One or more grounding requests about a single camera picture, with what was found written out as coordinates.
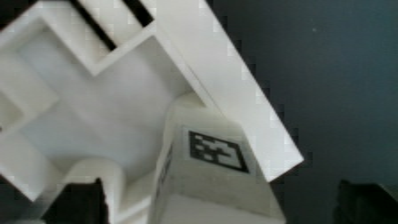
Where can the white chair seat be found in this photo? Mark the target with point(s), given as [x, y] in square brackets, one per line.
[102, 59]

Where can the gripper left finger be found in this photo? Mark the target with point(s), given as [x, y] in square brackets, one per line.
[79, 207]

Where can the white chair leg with tag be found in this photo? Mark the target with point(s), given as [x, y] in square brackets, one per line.
[210, 187]

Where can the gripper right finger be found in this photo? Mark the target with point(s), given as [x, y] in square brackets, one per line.
[367, 203]

